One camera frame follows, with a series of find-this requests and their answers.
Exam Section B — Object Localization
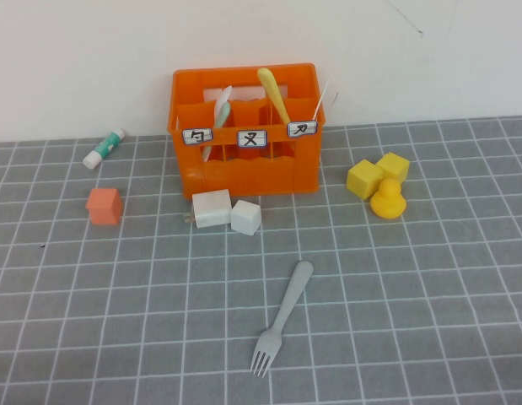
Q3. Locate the yellow plastic knife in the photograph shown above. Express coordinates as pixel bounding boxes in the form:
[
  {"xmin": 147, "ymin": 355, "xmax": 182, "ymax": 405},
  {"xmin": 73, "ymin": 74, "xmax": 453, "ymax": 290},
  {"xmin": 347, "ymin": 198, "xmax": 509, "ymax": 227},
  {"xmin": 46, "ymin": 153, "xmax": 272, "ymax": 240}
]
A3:
[{"xmin": 256, "ymin": 67, "xmax": 292, "ymax": 127}]

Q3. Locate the thin white plastic stick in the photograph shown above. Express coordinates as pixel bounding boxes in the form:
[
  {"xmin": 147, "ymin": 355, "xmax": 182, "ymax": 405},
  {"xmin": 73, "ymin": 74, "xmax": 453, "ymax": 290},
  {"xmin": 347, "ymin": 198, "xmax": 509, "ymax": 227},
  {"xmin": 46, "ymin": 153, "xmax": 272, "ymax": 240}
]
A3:
[{"xmin": 309, "ymin": 77, "xmax": 332, "ymax": 122}]

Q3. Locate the white label marked 叉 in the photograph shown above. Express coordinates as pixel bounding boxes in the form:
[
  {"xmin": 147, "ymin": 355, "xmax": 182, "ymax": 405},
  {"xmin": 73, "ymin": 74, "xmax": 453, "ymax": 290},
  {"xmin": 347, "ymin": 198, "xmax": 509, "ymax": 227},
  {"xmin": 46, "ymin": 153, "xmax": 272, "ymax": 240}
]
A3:
[{"xmin": 236, "ymin": 129, "xmax": 268, "ymax": 149}]

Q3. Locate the white foam cube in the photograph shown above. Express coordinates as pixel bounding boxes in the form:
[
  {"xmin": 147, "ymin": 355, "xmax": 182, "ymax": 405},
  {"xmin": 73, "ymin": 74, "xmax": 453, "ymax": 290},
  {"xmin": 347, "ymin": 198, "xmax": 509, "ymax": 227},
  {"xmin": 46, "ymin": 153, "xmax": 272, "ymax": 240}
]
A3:
[{"xmin": 229, "ymin": 199, "xmax": 262, "ymax": 236}]

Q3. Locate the white label marked 刀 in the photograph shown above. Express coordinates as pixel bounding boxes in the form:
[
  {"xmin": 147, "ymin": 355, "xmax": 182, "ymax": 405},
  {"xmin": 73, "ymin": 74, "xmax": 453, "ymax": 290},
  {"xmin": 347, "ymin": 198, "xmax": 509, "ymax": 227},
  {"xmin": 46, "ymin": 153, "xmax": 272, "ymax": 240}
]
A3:
[{"xmin": 287, "ymin": 120, "xmax": 320, "ymax": 138}]

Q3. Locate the white and green glue stick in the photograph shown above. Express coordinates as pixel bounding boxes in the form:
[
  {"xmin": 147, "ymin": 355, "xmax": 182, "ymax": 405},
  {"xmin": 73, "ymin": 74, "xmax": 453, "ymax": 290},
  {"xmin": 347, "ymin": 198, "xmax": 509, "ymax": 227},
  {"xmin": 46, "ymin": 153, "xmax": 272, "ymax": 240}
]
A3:
[{"xmin": 82, "ymin": 127, "xmax": 126, "ymax": 170}]

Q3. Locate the mint green plastic spoon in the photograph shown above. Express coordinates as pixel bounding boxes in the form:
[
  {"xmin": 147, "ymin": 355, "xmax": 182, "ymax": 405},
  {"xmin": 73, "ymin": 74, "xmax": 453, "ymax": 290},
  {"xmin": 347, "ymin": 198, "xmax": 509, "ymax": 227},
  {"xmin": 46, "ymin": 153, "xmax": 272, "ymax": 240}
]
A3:
[{"xmin": 201, "ymin": 102, "xmax": 232, "ymax": 162}]

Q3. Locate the white charger plug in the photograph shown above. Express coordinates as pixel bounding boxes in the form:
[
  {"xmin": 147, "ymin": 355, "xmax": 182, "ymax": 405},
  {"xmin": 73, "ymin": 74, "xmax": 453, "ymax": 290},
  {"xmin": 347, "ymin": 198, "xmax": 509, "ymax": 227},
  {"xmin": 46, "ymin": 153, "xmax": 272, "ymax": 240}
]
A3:
[{"xmin": 183, "ymin": 189, "xmax": 234, "ymax": 230}]

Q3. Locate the yellow rubber duck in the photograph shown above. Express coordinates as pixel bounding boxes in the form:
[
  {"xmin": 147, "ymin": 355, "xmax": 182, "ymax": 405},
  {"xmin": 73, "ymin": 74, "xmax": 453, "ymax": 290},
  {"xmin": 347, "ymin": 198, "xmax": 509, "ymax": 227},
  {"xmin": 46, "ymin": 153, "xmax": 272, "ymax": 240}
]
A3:
[{"xmin": 369, "ymin": 176, "xmax": 407, "ymax": 220}]

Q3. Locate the orange plastic crate holder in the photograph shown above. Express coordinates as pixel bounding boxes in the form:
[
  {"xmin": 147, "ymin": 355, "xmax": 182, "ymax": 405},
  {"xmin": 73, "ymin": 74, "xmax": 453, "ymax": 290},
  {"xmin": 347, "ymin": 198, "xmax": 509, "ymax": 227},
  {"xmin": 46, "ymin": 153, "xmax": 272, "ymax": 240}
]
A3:
[{"xmin": 166, "ymin": 62, "xmax": 327, "ymax": 200}]

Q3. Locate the white label marked 勺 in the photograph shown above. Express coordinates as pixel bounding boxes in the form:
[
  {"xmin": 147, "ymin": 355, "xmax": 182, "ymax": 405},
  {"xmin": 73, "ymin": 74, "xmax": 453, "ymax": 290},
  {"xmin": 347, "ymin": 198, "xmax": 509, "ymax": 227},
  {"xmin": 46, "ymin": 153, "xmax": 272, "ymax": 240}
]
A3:
[{"xmin": 182, "ymin": 128, "xmax": 214, "ymax": 146}]

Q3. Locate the yellow cube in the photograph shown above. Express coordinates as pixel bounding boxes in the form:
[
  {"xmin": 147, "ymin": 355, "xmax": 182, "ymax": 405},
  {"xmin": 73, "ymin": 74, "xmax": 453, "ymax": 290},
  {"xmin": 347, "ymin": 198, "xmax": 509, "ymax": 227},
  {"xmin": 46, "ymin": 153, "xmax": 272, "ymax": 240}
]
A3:
[
  {"xmin": 376, "ymin": 152, "xmax": 411, "ymax": 183},
  {"xmin": 346, "ymin": 159, "xmax": 385, "ymax": 201}
]

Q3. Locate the grey plastic fork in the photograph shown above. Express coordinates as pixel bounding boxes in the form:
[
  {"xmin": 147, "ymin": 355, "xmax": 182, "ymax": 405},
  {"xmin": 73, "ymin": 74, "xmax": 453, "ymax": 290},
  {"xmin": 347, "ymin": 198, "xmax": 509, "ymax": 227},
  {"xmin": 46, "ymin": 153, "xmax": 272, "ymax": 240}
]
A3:
[{"xmin": 249, "ymin": 260, "xmax": 315, "ymax": 379}]

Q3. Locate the grey checkered table mat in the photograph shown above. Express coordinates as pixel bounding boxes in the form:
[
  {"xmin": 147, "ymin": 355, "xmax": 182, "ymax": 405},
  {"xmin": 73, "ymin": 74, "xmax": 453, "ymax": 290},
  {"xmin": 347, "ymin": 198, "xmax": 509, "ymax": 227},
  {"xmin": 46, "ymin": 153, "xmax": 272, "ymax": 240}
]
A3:
[{"xmin": 0, "ymin": 113, "xmax": 522, "ymax": 405}]

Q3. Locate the salmon orange cube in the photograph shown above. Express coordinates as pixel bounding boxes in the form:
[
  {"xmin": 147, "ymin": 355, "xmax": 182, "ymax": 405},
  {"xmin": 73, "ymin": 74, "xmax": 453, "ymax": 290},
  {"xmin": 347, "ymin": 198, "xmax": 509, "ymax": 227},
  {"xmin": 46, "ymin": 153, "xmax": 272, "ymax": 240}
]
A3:
[{"xmin": 84, "ymin": 187, "xmax": 123, "ymax": 226}]

